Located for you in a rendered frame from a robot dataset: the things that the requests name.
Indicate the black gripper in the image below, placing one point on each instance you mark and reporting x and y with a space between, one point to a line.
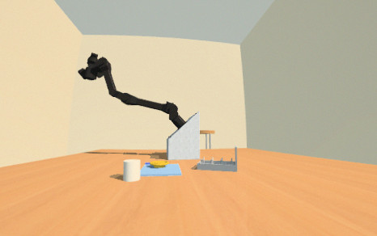
81 72

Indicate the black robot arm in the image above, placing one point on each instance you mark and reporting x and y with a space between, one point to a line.
104 69

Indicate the cream cylinder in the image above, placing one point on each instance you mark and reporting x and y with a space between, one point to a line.
132 169

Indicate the light blue mat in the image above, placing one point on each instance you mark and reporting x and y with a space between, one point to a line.
169 169

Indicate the yellow plate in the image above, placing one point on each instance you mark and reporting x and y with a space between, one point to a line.
159 164

